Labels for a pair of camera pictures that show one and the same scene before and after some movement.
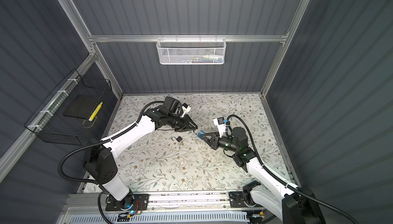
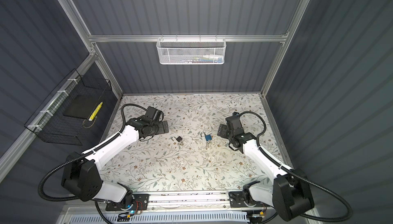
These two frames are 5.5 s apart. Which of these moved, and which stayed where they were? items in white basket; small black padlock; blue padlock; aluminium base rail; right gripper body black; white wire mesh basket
Moved: right gripper body black; blue padlock
Stayed: aluminium base rail; items in white basket; white wire mesh basket; small black padlock
